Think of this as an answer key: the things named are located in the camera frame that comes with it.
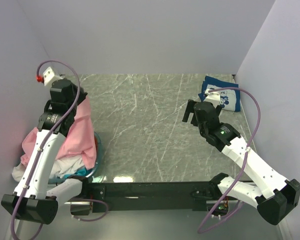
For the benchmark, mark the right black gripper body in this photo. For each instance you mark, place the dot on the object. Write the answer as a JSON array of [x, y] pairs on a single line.
[[203, 128]]

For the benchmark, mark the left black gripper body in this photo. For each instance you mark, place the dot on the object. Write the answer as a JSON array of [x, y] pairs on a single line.
[[75, 88]]

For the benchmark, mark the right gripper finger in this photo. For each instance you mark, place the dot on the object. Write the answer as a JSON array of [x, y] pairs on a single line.
[[190, 106], [186, 115]]

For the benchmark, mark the pink t shirt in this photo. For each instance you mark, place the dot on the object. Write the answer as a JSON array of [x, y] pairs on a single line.
[[80, 138]]

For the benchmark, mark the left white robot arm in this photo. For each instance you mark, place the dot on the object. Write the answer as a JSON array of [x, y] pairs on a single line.
[[31, 200]]

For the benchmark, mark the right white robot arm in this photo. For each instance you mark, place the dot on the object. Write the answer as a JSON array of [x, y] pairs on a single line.
[[273, 195]]

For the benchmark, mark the folded blue printed t shirt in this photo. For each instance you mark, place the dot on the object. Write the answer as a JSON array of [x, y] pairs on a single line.
[[229, 98]]

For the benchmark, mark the orange t shirt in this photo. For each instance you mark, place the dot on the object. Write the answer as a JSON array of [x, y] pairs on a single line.
[[96, 143]]

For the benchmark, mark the white t shirt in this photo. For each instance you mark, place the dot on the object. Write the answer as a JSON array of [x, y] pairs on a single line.
[[61, 167]]

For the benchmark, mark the teal t shirt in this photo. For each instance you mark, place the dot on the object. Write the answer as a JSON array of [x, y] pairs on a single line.
[[82, 172]]

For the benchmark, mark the blue plastic laundry basket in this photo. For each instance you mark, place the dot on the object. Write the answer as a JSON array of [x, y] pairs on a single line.
[[99, 156]]

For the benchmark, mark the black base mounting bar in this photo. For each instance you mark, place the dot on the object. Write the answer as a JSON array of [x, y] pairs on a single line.
[[143, 196]]

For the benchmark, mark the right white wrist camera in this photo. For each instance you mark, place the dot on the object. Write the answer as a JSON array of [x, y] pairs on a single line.
[[212, 97]]

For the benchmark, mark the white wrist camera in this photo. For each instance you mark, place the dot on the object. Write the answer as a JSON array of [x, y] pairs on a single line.
[[48, 77], [212, 97]]

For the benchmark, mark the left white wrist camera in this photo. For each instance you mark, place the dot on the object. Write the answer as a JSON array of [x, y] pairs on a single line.
[[48, 77]]

